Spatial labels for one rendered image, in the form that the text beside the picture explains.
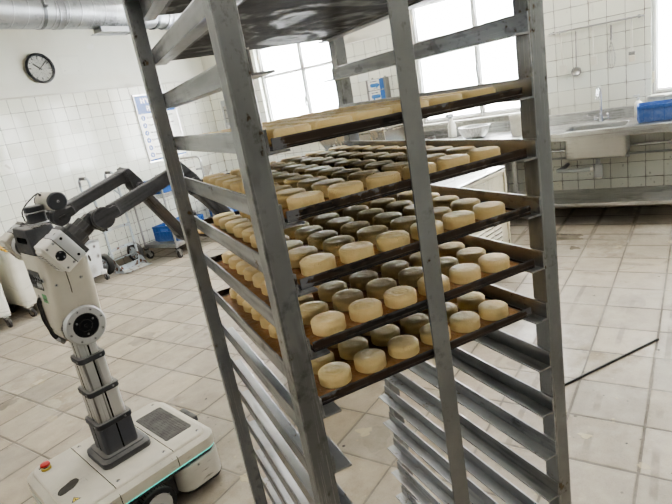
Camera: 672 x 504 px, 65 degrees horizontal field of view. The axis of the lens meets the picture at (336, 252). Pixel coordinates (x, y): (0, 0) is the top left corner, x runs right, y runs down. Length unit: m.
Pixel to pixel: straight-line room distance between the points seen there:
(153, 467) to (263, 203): 1.89
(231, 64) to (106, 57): 6.77
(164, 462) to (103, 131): 5.28
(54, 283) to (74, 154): 4.79
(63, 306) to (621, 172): 5.08
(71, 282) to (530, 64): 1.79
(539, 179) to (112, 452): 2.07
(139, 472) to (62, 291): 0.78
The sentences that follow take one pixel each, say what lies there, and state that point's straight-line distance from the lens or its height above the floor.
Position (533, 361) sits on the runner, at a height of 1.04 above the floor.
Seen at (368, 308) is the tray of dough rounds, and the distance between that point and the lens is 0.76.
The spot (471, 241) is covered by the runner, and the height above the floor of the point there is 1.23.
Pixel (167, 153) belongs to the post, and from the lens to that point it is 1.22.
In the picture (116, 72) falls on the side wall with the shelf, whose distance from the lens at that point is 7.41.
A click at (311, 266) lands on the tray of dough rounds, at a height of 1.33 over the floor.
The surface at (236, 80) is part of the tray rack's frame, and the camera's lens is 0.62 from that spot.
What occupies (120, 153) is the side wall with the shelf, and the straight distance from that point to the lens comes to 7.23.
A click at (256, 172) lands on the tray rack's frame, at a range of 0.63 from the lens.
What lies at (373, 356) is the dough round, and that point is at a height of 1.15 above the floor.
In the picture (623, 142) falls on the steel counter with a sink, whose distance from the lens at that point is 5.26.
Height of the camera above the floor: 1.54
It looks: 16 degrees down
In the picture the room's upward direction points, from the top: 10 degrees counter-clockwise
